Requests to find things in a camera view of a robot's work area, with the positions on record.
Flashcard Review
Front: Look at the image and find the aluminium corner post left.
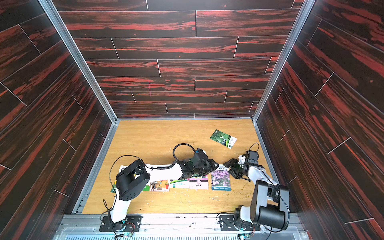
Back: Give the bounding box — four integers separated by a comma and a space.
38, 0, 118, 125

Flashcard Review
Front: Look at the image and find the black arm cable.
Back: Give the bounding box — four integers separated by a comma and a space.
108, 142, 197, 187
215, 142, 292, 240

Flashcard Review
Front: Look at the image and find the pink cosmos seed packet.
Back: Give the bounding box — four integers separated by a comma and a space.
211, 165, 231, 191

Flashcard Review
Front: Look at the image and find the green gourd seed packet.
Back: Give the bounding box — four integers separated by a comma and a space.
210, 130, 237, 149

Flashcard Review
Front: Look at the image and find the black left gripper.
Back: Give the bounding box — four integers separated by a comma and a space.
191, 158, 221, 177

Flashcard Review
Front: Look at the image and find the aluminium front rail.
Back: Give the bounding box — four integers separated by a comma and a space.
53, 214, 310, 240

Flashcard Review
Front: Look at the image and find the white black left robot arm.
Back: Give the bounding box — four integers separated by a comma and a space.
109, 144, 219, 223

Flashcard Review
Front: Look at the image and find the aster flower seed packet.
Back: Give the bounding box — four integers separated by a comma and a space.
189, 176, 209, 190

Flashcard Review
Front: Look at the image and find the magenta flower green seed packet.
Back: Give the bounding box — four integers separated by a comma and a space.
143, 185, 151, 192

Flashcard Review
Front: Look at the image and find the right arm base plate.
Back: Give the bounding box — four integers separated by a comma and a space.
217, 213, 261, 232

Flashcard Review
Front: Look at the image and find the aluminium corner post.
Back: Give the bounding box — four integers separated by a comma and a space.
38, 0, 118, 125
253, 0, 316, 127

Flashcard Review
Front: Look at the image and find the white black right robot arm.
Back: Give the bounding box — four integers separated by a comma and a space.
224, 150, 290, 231

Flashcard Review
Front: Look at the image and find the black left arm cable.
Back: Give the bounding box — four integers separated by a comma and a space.
108, 142, 197, 187

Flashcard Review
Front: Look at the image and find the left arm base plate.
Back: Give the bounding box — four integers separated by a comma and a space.
99, 215, 142, 233

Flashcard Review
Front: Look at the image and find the yellow marigold seed packet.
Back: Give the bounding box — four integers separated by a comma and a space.
111, 165, 128, 193

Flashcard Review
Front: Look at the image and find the aluminium corner post right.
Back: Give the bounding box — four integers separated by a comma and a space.
253, 0, 316, 127

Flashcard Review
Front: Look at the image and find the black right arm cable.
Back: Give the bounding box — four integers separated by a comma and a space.
215, 142, 292, 240

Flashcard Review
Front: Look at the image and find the cartoon shop seed packet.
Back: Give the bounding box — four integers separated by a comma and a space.
150, 180, 170, 192

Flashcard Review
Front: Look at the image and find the mixed ranunculus seed packet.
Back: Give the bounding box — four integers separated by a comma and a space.
170, 180, 190, 189

